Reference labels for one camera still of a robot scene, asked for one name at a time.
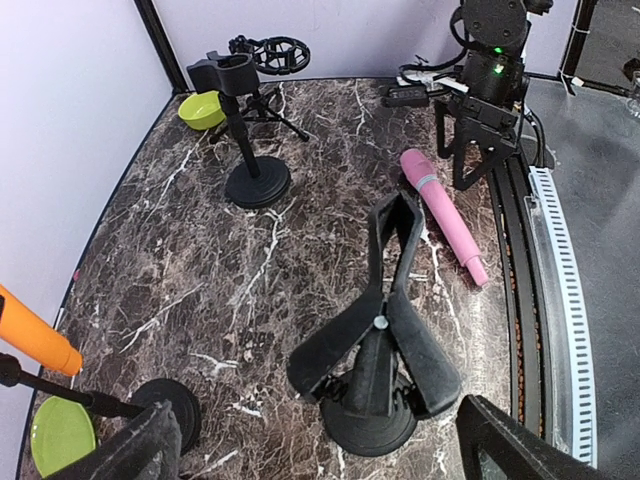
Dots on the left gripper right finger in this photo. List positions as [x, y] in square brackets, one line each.
[486, 432]

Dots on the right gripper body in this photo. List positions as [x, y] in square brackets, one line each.
[470, 107]

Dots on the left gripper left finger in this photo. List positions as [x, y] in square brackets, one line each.
[147, 448]

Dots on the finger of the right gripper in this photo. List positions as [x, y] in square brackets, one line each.
[478, 148]
[445, 144]

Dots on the black round-base stand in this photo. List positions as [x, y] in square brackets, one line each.
[184, 403]
[375, 369]
[261, 180]

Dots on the pink microphone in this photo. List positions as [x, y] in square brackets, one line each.
[422, 175]

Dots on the orange microphone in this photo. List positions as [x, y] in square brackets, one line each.
[28, 333]

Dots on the black tripod shock-mount stand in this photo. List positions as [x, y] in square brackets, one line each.
[273, 56]

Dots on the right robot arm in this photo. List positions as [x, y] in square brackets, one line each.
[494, 36]

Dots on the lime green plate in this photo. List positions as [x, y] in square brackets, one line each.
[61, 434]

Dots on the lime green bowl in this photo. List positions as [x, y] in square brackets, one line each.
[202, 111]

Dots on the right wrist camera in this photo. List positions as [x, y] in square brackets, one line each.
[417, 89]

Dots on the black front rail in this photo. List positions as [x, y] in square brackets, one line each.
[531, 385]

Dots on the white slotted cable duct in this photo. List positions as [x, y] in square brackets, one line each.
[573, 404]

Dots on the black right frame post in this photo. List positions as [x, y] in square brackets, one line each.
[162, 46]

